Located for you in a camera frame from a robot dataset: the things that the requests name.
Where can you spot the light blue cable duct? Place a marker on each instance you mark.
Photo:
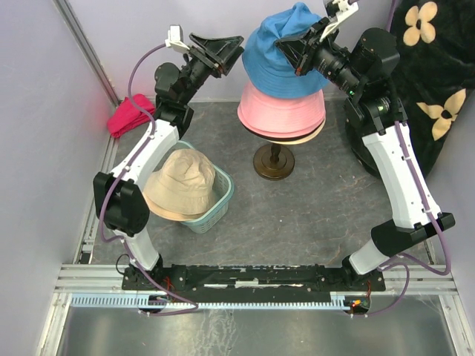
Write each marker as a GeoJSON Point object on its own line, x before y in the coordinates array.
{"type": "Point", "coordinates": [151, 301]}

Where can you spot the light blue plastic basket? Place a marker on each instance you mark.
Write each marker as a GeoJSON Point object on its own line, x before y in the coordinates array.
{"type": "Point", "coordinates": [223, 189]}

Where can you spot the cream bucket hat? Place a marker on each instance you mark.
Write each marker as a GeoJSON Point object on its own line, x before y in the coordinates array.
{"type": "Point", "coordinates": [302, 140]}

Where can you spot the beige bottom hat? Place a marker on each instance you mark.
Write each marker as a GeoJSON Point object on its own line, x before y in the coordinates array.
{"type": "Point", "coordinates": [182, 190]}

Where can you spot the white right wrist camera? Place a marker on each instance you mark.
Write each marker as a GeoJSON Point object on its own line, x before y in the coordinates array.
{"type": "Point", "coordinates": [338, 11]}

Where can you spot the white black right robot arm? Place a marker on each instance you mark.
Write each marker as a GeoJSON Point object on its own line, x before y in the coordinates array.
{"type": "Point", "coordinates": [377, 115]}

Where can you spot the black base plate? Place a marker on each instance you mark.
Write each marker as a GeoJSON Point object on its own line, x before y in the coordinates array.
{"type": "Point", "coordinates": [263, 283]}

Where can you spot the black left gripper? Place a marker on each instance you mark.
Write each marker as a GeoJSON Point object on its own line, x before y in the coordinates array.
{"type": "Point", "coordinates": [223, 53]}

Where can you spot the magenta hat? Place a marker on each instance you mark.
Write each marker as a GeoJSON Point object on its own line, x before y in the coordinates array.
{"type": "Point", "coordinates": [127, 117]}

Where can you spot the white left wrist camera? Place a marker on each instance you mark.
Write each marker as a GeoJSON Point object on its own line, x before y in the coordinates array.
{"type": "Point", "coordinates": [175, 41]}

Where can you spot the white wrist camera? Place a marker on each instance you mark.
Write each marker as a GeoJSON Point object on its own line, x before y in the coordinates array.
{"type": "Point", "coordinates": [175, 41]}
{"type": "Point", "coordinates": [338, 11]}

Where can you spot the aluminium rail frame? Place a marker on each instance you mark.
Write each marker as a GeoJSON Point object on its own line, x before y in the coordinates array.
{"type": "Point", "coordinates": [319, 215]}

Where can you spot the blue bucket hat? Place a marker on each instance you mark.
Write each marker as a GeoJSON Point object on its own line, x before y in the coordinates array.
{"type": "Point", "coordinates": [267, 67]}

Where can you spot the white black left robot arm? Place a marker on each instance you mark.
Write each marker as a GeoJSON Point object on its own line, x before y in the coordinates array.
{"type": "Point", "coordinates": [118, 195]}

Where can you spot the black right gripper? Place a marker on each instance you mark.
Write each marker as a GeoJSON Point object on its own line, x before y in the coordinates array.
{"type": "Point", "coordinates": [302, 50]}

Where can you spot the aluminium corner profile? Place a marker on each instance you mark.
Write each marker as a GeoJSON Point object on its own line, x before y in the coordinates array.
{"type": "Point", "coordinates": [66, 11]}

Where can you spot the brown round wooden stand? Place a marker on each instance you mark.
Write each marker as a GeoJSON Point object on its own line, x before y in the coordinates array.
{"type": "Point", "coordinates": [273, 161]}

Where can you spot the pink bucket hat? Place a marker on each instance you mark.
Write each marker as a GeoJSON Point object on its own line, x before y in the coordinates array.
{"type": "Point", "coordinates": [277, 134]}
{"type": "Point", "coordinates": [273, 114]}

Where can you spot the black floral blanket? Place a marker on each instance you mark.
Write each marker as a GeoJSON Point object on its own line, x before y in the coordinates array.
{"type": "Point", "coordinates": [435, 74]}

